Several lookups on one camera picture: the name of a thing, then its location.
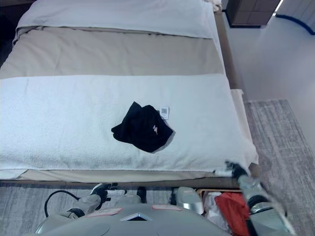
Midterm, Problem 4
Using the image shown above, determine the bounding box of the silver robot torso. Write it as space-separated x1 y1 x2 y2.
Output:
46 203 230 236

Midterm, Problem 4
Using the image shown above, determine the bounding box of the wooden nightstand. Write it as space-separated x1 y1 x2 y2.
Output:
224 0 284 28

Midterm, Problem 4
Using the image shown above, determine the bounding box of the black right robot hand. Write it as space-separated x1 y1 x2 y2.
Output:
212 159 250 182

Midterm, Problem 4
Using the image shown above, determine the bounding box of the silver robot leg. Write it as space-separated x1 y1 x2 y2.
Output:
115 186 148 205
169 186 205 216

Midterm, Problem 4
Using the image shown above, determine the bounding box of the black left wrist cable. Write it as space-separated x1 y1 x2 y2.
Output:
44 189 81 218

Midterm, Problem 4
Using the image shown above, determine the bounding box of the bed with beige sheet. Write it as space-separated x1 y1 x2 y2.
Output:
0 10 262 190

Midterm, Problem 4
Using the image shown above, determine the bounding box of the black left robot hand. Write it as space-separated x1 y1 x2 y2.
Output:
90 182 126 201

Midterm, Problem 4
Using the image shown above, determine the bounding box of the silver left robot leg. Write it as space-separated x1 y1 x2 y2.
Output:
115 186 148 205

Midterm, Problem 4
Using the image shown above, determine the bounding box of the white QR code tag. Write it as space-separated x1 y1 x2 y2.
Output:
159 106 171 120

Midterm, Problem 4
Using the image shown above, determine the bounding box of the black garment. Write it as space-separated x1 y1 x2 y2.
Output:
111 101 175 154

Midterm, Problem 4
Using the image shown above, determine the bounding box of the blue floor strip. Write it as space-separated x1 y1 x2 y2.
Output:
275 14 315 34

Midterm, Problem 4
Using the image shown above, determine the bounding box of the orange cloth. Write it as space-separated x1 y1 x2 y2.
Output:
215 191 251 236

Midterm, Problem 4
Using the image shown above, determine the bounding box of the wicker laundry basket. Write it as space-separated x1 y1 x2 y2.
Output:
196 187 250 236

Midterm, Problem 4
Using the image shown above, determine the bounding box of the cream throw cloth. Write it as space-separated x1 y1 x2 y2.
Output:
202 0 223 12

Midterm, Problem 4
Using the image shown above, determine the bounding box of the silver right robot leg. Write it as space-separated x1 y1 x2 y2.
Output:
169 186 205 216

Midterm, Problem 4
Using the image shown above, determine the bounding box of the white cloth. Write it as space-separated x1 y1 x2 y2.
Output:
202 192 231 232

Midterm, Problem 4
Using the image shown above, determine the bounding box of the grey rug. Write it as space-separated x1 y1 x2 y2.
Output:
0 98 315 236

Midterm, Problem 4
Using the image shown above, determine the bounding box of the white terry blanket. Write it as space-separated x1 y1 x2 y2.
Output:
0 73 259 180

